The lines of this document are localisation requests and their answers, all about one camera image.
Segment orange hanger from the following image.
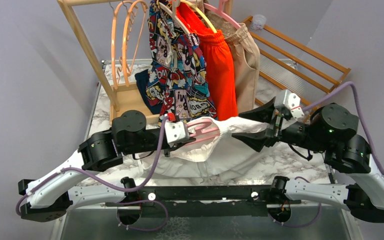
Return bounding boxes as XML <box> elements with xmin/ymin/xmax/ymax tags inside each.
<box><xmin>120</xmin><ymin>0</ymin><xmax>148</xmax><ymax>87</ymax></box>
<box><xmin>110</xmin><ymin>0</ymin><xmax>135</xmax><ymax>90</ymax></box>

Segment beige shorts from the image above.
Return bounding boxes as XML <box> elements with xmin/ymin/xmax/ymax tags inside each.
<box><xmin>204</xmin><ymin>9</ymin><xmax>260</xmax><ymax>113</ymax></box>

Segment white shorts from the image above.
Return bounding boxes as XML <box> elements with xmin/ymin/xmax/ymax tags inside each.
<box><xmin>152</xmin><ymin>116</ymin><xmax>274</xmax><ymax>180</ymax></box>

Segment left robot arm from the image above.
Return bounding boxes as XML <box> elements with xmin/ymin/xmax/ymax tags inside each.
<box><xmin>15</xmin><ymin>110</ymin><xmax>195</xmax><ymax>223</ymax></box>

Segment clear plastic cup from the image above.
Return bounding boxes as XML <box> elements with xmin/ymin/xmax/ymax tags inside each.
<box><xmin>250</xmin><ymin>14</ymin><xmax>267</xmax><ymax>31</ymax></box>

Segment pink hanger with beige shorts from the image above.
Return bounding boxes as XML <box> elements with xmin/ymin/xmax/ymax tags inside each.
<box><xmin>204</xmin><ymin>0</ymin><xmax>241</xmax><ymax>29</ymax></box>

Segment wooden slatted rack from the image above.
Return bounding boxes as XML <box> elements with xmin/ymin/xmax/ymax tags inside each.
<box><xmin>244</xmin><ymin>16</ymin><xmax>351</xmax><ymax>106</ymax></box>

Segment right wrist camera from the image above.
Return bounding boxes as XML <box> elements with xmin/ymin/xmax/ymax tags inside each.
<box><xmin>274</xmin><ymin>89</ymin><xmax>305</xmax><ymax>121</ymax></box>

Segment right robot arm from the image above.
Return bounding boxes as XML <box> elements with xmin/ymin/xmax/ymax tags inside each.
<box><xmin>233</xmin><ymin>99</ymin><xmax>384</xmax><ymax>223</ymax></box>

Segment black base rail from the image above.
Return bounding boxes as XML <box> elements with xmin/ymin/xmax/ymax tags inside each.
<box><xmin>105</xmin><ymin>185</ymin><xmax>300</xmax><ymax>223</ymax></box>

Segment wooden hanger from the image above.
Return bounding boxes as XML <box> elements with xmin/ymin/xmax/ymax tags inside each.
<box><xmin>156</xmin><ymin>0</ymin><xmax>190</xmax><ymax>34</ymax></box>

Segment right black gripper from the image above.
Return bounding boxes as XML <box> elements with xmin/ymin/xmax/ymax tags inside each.
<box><xmin>230</xmin><ymin>96</ymin><xmax>328</xmax><ymax>153</ymax></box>

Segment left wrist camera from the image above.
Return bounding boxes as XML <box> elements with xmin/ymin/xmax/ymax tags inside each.
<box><xmin>164</xmin><ymin>113</ymin><xmax>190</xmax><ymax>147</ymax></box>

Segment orange shorts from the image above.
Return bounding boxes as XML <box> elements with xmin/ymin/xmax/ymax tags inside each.
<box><xmin>176</xmin><ymin>0</ymin><xmax>238</xmax><ymax>121</ymax></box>

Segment comic print shorts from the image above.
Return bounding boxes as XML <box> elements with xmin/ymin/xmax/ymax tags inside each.
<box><xmin>134</xmin><ymin>0</ymin><xmax>218</xmax><ymax>122</ymax></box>

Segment yellow hanger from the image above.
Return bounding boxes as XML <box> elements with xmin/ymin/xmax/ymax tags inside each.
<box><xmin>180</xmin><ymin>0</ymin><xmax>218</xmax><ymax>34</ymax></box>

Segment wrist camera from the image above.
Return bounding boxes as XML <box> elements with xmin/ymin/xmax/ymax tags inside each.
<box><xmin>164</xmin><ymin>113</ymin><xmax>190</xmax><ymax>147</ymax></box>
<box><xmin>274</xmin><ymin>89</ymin><xmax>305</xmax><ymax>121</ymax></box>

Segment wooden clothes rack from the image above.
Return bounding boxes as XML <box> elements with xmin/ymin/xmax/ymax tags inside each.
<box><xmin>59</xmin><ymin>0</ymin><xmax>219</xmax><ymax>127</ymax></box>

